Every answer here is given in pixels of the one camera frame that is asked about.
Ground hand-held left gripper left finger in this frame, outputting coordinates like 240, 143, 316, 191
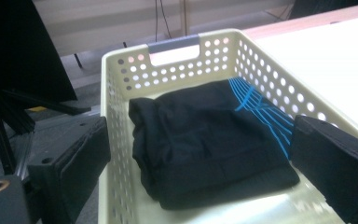
27, 115, 112, 224

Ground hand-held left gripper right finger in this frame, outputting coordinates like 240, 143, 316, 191
290, 114, 358, 224

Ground cream perforated plastic basket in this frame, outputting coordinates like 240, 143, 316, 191
97, 28, 358, 224

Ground black garment blue stripes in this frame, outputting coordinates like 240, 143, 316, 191
128, 77, 301, 211

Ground yellow floor tape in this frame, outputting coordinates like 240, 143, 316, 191
27, 105, 48, 113

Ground white table mat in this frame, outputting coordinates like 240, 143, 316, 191
255, 13, 358, 141

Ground black curtain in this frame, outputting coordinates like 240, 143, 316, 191
0, 0, 78, 104

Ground aluminium floor rail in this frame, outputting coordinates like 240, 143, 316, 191
12, 124, 37, 181

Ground black hanging wall cable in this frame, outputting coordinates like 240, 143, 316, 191
153, 0, 173, 41

